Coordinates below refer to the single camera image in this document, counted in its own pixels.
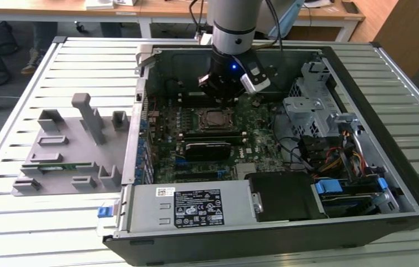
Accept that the person's leg in jeans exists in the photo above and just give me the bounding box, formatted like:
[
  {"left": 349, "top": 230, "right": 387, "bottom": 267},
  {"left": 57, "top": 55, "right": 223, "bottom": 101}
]
[{"left": 31, "top": 21, "right": 59, "bottom": 52}]

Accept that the person's pale shoe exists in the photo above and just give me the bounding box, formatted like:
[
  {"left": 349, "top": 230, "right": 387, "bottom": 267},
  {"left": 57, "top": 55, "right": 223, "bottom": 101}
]
[{"left": 20, "top": 47, "right": 46, "bottom": 75}]

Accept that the grey parts rack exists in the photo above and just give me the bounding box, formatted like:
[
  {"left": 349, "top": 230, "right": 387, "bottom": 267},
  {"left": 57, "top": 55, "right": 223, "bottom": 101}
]
[{"left": 11, "top": 93, "right": 133, "bottom": 197}]

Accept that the black graphics card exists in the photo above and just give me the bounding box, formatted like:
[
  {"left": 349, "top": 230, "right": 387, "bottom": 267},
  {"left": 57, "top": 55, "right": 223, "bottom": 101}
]
[{"left": 183, "top": 142, "right": 233, "bottom": 162}]

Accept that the wooden cabinet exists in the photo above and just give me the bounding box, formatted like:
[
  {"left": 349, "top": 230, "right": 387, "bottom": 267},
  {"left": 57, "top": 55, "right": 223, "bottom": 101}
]
[{"left": 350, "top": 0, "right": 419, "bottom": 78}]

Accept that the silver chipset heatsink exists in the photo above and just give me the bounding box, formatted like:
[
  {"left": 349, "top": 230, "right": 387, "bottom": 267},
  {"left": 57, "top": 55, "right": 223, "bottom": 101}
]
[{"left": 235, "top": 163, "right": 257, "bottom": 179}]

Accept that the black CPU socket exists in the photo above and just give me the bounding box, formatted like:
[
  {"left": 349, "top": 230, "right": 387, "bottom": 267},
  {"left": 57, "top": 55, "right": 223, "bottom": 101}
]
[{"left": 193, "top": 107, "right": 241, "bottom": 134}]

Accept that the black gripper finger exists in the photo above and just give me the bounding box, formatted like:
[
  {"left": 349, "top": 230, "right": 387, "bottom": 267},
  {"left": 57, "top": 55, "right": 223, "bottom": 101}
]
[
  {"left": 226, "top": 83, "right": 249, "bottom": 108},
  {"left": 198, "top": 72, "right": 229, "bottom": 108}
]

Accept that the blue disk carrier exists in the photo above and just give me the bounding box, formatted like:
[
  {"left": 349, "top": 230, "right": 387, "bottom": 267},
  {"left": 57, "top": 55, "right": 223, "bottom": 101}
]
[{"left": 315, "top": 179, "right": 343, "bottom": 195}]

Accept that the coloured power wire bundle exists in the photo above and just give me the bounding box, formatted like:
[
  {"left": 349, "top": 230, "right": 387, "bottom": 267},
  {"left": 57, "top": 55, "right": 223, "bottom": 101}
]
[{"left": 313, "top": 130, "right": 369, "bottom": 179}]

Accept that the white box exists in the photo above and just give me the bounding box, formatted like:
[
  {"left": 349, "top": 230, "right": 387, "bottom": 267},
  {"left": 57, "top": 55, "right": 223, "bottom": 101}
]
[{"left": 85, "top": 0, "right": 117, "bottom": 11}]

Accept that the green RAM stick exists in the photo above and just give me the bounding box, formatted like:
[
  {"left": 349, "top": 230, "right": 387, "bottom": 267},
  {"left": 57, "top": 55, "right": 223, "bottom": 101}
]
[{"left": 23, "top": 162, "right": 94, "bottom": 171}]

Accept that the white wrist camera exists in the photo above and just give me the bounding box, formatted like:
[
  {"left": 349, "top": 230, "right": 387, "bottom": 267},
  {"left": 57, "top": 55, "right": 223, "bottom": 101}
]
[{"left": 239, "top": 54, "right": 273, "bottom": 93}]

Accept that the silver drive cage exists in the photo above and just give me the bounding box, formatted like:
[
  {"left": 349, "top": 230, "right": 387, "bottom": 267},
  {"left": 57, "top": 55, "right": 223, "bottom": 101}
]
[{"left": 282, "top": 62, "right": 343, "bottom": 137}]

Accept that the black phone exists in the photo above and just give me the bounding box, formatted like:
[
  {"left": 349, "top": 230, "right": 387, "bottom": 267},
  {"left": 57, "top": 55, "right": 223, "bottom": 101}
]
[{"left": 343, "top": 1, "right": 361, "bottom": 14}]

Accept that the green motherboard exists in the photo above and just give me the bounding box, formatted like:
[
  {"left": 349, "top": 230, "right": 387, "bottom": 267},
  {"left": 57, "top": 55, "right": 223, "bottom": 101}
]
[{"left": 141, "top": 93, "right": 285, "bottom": 184}]

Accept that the silver power supply with label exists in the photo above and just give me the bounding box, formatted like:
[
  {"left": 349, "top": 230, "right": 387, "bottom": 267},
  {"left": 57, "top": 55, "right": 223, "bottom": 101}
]
[{"left": 127, "top": 179, "right": 262, "bottom": 231}]

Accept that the thin black cable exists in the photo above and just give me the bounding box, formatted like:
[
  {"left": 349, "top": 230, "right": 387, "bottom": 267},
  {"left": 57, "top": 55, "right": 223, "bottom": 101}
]
[{"left": 263, "top": 0, "right": 285, "bottom": 53}]

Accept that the black PC case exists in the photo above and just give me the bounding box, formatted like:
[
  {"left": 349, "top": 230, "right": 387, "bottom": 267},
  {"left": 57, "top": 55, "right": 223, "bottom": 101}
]
[{"left": 97, "top": 43, "right": 419, "bottom": 265}]

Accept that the black RAM stick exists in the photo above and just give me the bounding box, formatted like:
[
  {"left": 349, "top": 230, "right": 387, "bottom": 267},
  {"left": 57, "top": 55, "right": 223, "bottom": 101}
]
[
  {"left": 183, "top": 136, "right": 243, "bottom": 144},
  {"left": 183, "top": 131, "right": 239, "bottom": 137}
]

